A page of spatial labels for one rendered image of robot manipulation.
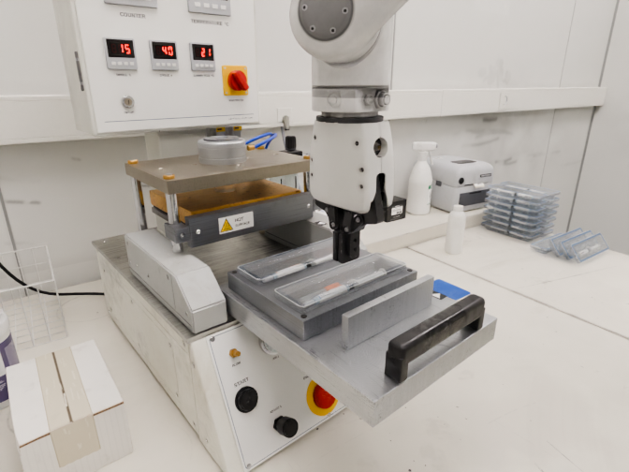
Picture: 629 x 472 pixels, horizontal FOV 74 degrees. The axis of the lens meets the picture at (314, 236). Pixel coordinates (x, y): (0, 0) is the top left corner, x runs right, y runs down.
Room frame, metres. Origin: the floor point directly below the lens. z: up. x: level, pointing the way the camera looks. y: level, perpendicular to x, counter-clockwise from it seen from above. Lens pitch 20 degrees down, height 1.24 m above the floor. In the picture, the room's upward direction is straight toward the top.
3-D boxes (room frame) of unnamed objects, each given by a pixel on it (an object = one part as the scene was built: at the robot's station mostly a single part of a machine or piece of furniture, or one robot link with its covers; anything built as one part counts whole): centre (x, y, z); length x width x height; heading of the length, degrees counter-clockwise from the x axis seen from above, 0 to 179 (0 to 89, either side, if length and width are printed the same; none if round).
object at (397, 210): (1.38, -0.26, 0.83); 0.09 x 0.06 x 0.07; 125
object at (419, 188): (1.45, -0.38, 0.92); 0.09 x 0.08 x 0.25; 85
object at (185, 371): (0.72, 0.14, 0.84); 0.53 x 0.37 x 0.17; 40
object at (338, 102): (0.48, -0.04, 1.22); 0.09 x 0.08 x 0.03; 40
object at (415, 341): (0.38, -0.13, 0.99); 0.15 x 0.02 x 0.04; 130
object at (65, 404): (0.48, 0.36, 0.80); 0.19 x 0.13 x 0.09; 35
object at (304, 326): (0.52, -0.01, 0.98); 0.20 x 0.17 x 0.03; 130
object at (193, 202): (0.72, 0.15, 1.07); 0.22 x 0.17 x 0.10; 130
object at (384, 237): (1.39, -0.27, 0.77); 0.84 x 0.30 x 0.04; 125
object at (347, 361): (0.48, -0.04, 0.97); 0.30 x 0.22 x 0.08; 40
